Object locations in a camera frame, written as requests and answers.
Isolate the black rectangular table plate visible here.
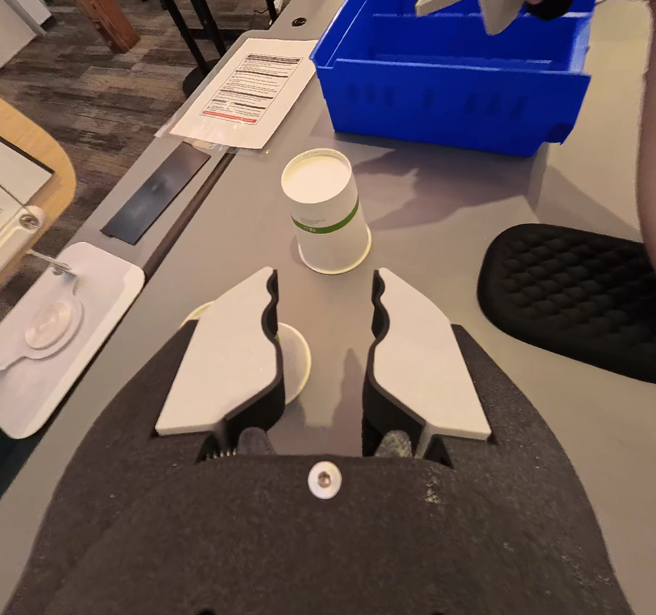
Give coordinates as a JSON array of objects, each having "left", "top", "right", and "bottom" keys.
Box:
[{"left": 101, "top": 142, "right": 212, "bottom": 246}]

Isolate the blue plastic bin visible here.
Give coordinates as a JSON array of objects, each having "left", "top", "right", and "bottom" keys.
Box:
[{"left": 309, "top": 0, "right": 599, "bottom": 158}]

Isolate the instruction sheet in plastic sleeve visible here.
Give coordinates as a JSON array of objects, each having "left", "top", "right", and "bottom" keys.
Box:
[{"left": 155, "top": 37, "right": 319, "bottom": 157}]

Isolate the person's right forearm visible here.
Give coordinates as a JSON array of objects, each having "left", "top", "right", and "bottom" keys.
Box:
[{"left": 637, "top": 62, "right": 656, "bottom": 249}]

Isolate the black textured wrist pad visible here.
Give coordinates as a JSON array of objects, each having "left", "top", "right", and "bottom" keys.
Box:
[{"left": 477, "top": 223, "right": 656, "bottom": 384}]

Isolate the white display stand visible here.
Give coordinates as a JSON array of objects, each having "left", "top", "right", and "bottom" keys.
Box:
[{"left": 0, "top": 205, "right": 146, "bottom": 440}]

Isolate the wooden support post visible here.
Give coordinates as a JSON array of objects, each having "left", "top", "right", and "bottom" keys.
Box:
[{"left": 45, "top": 0, "right": 141, "bottom": 55}]

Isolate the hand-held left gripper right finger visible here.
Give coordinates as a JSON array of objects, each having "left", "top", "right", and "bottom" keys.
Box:
[{"left": 362, "top": 268, "right": 493, "bottom": 459}]

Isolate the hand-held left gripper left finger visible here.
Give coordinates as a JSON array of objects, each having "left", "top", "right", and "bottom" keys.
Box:
[{"left": 155, "top": 267, "right": 286, "bottom": 459}]

